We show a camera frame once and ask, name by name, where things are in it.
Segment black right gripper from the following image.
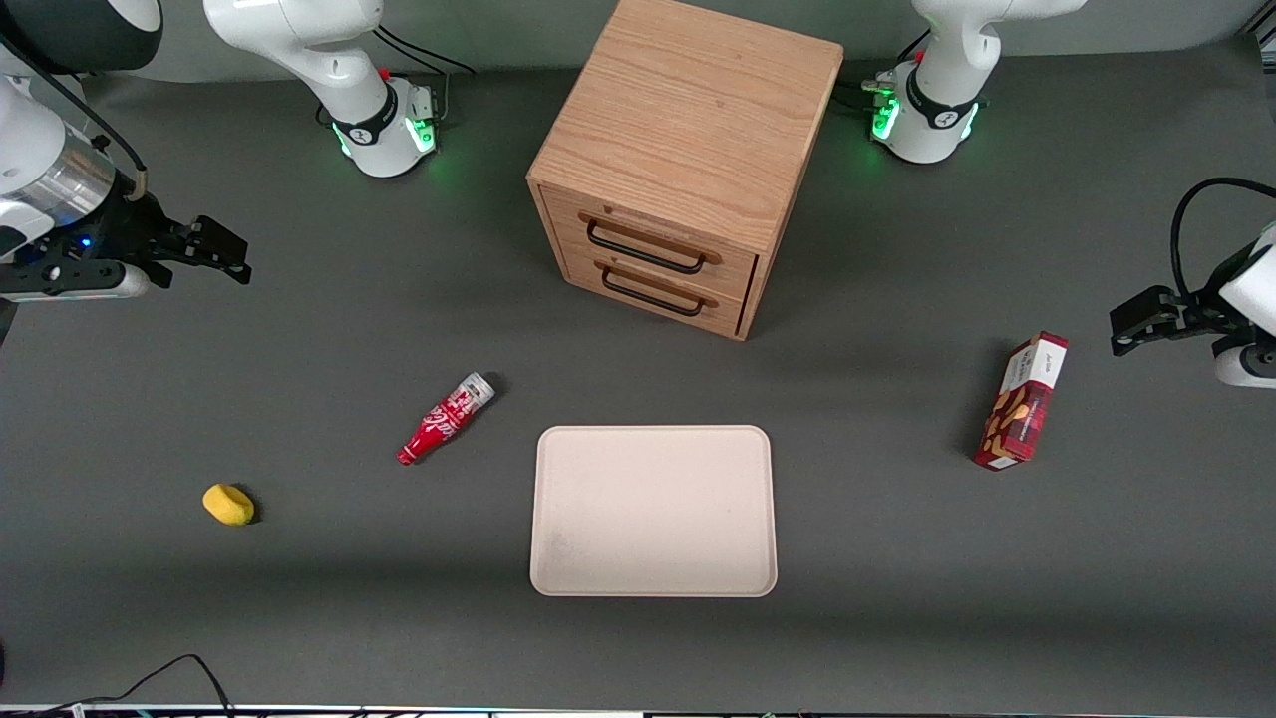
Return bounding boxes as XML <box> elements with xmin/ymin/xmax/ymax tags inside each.
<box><xmin>40</xmin><ymin>187</ymin><xmax>253</xmax><ymax>292</ymax></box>

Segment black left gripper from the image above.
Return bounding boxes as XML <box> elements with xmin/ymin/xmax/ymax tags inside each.
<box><xmin>1110</xmin><ymin>242</ymin><xmax>1259</xmax><ymax>358</ymax></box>

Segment red coke bottle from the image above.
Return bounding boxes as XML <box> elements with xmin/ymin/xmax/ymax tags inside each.
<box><xmin>396</xmin><ymin>372</ymin><xmax>497</xmax><ymax>467</ymax></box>

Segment beige rectangular tray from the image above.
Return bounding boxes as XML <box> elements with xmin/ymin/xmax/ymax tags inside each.
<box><xmin>529</xmin><ymin>425</ymin><xmax>779</xmax><ymax>598</ymax></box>

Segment red cookie box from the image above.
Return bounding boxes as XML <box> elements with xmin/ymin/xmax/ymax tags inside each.
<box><xmin>973</xmin><ymin>331</ymin><xmax>1070</xmax><ymax>472</ymax></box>

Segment yellow lemon toy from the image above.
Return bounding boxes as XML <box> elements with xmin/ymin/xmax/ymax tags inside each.
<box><xmin>201</xmin><ymin>483</ymin><xmax>256</xmax><ymax>528</ymax></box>

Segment wooden drawer front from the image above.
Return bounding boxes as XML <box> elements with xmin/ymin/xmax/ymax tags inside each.
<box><xmin>561</xmin><ymin>249</ymin><xmax>751</xmax><ymax>337</ymax></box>
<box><xmin>541</xmin><ymin>184</ymin><xmax>761</xmax><ymax>302</ymax></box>

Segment wooden drawer cabinet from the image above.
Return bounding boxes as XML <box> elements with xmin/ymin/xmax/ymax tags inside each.
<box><xmin>525</xmin><ymin>0</ymin><xmax>846</xmax><ymax>343</ymax></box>

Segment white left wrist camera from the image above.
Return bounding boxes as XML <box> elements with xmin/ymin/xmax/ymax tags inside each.
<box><xmin>1213</xmin><ymin>335</ymin><xmax>1276</xmax><ymax>390</ymax></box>

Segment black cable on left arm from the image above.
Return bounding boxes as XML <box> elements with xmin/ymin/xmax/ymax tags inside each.
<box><xmin>1170</xmin><ymin>177</ymin><xmax>1276</xmax><ymax>300</ymax></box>

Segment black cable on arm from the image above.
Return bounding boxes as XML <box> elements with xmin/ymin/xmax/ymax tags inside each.
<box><xmin>0</xmin><ymin>36</ymin><xmax>151</xmax><ymax>192</ymax></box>
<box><xmin>1170</xmin><ymin>177</ymin><xmax>1276</xmax><ymax>300</ymax></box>

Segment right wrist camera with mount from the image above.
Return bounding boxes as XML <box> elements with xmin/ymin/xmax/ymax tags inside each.
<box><xmin>0</xmin><ymin>259</ymin><xmax>153</xmax><ymax>302</ymax></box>

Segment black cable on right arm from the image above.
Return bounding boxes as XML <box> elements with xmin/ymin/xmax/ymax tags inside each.
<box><xmin>0</xmin><ymin>36</ymin><xmax>151</xmax><ymax>192</ymax></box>

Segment black right base cables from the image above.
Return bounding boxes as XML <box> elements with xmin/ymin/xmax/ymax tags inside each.
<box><xmin>371</xmin><ymin>24</ymin><xmax>478</xmax><ymax>79</ymax></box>

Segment black base cables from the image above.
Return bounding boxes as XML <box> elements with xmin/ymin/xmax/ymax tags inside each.
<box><xmin>371</xmin><ymin>24</ymin><xmax>478</xmax><ymax>79</ymax></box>
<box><xmin>835</xmin><ymin>30</ymin><xmax>933</xmax><ymax>113</ymax></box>

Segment black left base cables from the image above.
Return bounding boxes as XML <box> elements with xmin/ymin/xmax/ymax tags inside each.
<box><xmin>835</xmin><ymin>30</ymin><xmax>933</xmax><ymax>113</ymax></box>

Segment thin black table cable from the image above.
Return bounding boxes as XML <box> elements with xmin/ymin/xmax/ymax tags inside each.
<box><xmin>0</xmin><ymin>653</ymin><xmax>236</xmax><ymax>718</ymax></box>

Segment black metal drawer handle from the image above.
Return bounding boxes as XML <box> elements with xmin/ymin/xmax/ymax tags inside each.
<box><xmin>585</xmin><ymin>219</ymin><xmax>706</xmax><ymax>276</ymax></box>
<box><xmin>600</xmin><ymin>265</ymin><xmax>706</xmax><ymax>319</ymax></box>

